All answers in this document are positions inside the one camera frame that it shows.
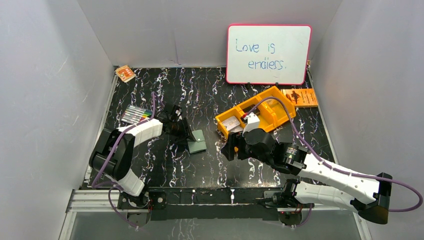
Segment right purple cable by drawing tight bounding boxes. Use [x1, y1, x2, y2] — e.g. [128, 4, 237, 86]
[241, 96, 424, 213]

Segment small black box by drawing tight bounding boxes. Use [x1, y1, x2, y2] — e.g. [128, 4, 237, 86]
[242, 104, 260, 117]

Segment beige card in bin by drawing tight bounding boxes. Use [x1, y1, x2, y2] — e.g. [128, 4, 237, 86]
[264, 96, 280, 108]

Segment white cards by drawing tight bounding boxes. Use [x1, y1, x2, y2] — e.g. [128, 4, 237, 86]
[222, 116, 244, 133]

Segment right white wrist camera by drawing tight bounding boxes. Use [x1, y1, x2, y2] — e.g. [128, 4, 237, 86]
[242, 112, 260, 136]

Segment purple cable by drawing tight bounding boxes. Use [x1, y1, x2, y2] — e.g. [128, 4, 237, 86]
[91, 92, 167, 229]
[241, 96, 424, 213]

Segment marker pen set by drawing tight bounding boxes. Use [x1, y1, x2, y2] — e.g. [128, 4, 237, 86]
[120, 105, 153, 124]

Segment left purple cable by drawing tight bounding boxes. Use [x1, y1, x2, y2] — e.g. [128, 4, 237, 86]
[91, 92, 167, 229]

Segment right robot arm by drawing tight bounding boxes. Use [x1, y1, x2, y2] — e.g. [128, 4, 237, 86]
[220, 128, 392, 225]

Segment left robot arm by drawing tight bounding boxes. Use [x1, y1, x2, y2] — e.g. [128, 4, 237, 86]
[88, 104, 205, 208]

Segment small orange card box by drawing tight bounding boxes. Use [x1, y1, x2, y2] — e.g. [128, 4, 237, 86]
[115, 65, 136, 83]

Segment orange divided bin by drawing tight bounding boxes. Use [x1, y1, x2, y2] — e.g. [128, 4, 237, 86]
[215, 86, 296, 138]

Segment orange book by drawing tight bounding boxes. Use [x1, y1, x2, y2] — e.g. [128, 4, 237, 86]
[281, 88, 319, 108]

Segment pink framed whiteboard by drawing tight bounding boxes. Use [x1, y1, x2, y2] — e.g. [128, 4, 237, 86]
[226, 24, 312, 85]

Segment green card holder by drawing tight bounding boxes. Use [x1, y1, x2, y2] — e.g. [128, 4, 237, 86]
[187, 129, 207, 154]

